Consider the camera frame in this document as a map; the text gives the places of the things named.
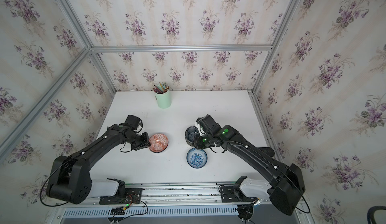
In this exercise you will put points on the blue floral bowl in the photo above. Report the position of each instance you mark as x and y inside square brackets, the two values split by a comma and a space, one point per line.
[197, 158]

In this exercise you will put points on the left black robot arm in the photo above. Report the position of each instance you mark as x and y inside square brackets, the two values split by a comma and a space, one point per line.
[70, 179]

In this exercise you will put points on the aluminium front rail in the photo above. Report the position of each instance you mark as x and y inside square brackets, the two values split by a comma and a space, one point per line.
[186, 193]

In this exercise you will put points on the orange diamond pattern bowl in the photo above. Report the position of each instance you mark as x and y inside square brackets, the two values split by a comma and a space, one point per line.
[158, 143]

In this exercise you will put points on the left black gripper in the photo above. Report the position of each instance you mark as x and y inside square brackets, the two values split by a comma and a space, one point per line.
[146, 144]

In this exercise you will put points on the colourful sticks in cup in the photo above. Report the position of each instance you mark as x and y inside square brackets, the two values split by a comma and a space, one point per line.
[161, 88]

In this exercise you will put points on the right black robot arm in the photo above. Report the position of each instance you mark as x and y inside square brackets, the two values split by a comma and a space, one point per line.
[286, 185]

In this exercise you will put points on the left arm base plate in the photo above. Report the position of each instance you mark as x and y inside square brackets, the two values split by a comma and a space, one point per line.
[131, 196]

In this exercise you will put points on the dark navy patterned bowl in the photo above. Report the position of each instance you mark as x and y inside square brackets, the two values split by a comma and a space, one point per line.
[190, 134]

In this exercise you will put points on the mint green utensil cup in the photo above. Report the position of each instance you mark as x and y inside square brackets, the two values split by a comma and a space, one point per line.
[163, 99]

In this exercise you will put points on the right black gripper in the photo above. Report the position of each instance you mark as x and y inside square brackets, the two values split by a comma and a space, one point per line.
[197, 143]

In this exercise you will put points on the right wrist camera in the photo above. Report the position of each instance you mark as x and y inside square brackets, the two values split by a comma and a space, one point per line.
[199, 128]

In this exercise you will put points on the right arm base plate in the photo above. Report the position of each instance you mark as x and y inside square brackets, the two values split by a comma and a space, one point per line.
[230, 194]

